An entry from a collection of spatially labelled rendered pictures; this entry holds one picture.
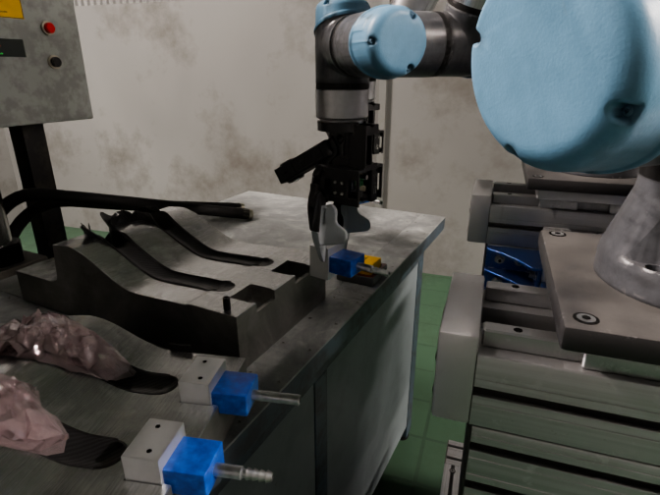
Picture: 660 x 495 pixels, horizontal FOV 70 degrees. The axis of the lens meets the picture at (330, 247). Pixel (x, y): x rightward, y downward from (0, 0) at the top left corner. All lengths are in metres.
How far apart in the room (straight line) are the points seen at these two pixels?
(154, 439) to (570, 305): 0.37
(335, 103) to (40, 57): 0.97
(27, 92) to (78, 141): 2.64
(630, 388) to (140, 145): 3.48
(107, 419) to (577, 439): 0.45
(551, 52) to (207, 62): 3.06
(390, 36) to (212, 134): 2.81
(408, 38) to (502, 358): 0.35
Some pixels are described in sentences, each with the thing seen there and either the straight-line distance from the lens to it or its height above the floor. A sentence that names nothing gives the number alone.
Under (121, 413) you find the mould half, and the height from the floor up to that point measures 0.86.
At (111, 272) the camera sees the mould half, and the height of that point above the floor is 0.90.
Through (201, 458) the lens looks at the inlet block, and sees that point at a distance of 0.48.
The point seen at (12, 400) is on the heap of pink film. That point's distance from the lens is 0.57.
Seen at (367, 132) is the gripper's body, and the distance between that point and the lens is 0.67.
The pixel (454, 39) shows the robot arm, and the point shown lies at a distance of 0.62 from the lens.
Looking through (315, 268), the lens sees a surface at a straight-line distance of 0.76.
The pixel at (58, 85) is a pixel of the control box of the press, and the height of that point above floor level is 1.16.
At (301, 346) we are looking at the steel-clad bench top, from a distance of 0.75.
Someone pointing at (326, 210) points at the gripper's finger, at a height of 1.00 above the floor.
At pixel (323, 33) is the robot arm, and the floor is 1.24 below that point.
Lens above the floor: 1.20
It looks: 21 degrees down
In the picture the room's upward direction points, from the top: straight up
